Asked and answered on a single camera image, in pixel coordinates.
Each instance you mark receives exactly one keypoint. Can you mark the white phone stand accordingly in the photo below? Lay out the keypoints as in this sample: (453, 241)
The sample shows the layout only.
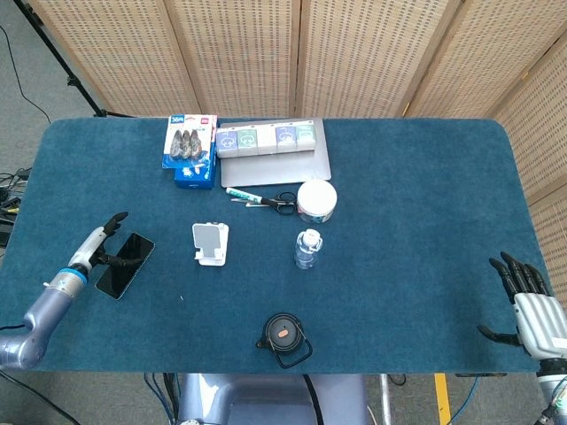
(208, 241)

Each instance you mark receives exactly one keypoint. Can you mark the plain white tissue pack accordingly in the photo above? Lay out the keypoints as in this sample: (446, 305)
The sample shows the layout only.
(267, 140)

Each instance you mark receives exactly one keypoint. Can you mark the yellow floor tape strip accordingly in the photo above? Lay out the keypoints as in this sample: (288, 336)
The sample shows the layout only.
(442, 398)

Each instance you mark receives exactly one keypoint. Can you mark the clear plastic water bottle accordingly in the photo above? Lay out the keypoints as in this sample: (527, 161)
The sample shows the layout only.
(308, 252)

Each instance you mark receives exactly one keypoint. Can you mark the black smartphone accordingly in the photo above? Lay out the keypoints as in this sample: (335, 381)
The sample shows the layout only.
(119, 279)

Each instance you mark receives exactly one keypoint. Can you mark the binder clip blister pack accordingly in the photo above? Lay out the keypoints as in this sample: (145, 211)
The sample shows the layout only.
(188, 141)

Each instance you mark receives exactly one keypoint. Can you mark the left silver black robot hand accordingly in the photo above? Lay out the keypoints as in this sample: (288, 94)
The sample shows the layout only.
(90, 245)

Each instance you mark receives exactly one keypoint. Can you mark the metal table leg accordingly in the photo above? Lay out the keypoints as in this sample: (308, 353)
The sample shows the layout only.
(385, 398)

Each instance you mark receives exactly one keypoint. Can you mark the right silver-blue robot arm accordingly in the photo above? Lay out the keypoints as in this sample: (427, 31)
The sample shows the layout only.
(553, 389)

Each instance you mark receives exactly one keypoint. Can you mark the black tripod stand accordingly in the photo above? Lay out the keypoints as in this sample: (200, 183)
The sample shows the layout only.
(73, 82)

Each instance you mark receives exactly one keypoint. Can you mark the white green marker pen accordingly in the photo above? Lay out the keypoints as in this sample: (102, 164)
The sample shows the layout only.
(241, 194)

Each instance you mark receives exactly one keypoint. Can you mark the blue cardboard box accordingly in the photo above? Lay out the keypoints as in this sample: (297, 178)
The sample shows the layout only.
(192, 177)

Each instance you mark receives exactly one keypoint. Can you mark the blue carpet table cover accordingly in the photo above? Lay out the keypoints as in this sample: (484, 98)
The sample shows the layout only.
(398, 221)

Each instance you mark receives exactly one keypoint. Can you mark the clear jar with white lid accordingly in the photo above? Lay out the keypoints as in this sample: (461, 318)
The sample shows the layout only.
(316, 197)

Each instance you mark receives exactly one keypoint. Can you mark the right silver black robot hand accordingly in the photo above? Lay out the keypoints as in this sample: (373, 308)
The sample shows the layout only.
(542, 323)

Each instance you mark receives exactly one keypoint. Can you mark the silver-blue robot torso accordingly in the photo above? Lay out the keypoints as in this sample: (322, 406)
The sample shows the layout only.
(266, 398)

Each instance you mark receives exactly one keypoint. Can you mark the wicker folding screen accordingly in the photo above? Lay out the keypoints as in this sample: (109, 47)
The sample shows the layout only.
(354, 53)

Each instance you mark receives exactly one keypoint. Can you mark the grey closed laptop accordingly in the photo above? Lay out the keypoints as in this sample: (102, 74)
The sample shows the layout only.
(274, 170)

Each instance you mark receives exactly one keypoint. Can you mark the tissue pack green print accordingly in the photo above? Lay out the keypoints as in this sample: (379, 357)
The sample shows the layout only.
(248, 141)
(305, 136)

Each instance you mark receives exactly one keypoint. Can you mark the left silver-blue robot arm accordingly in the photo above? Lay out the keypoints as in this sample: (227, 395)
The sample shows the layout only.
(44, 305)

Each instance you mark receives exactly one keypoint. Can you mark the tissue pack purple print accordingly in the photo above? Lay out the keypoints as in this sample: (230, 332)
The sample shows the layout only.
(286, 138)
(227, 142)

